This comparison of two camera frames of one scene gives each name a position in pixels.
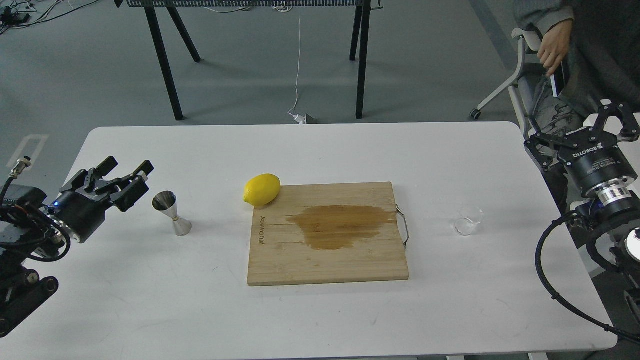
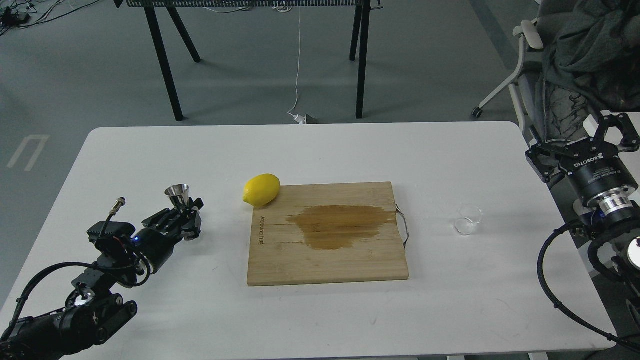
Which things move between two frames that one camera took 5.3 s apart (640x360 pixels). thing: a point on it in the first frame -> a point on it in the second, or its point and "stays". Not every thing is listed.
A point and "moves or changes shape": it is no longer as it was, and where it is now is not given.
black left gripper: x=80 y=211 -> x=156 y=247
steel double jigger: x=166 y=201 moves or changes shape
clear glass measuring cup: x=468 y=216 stays
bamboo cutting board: x=327 y=233 stays
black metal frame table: x=155 y=8 stays
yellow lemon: x=261 y=190 stays
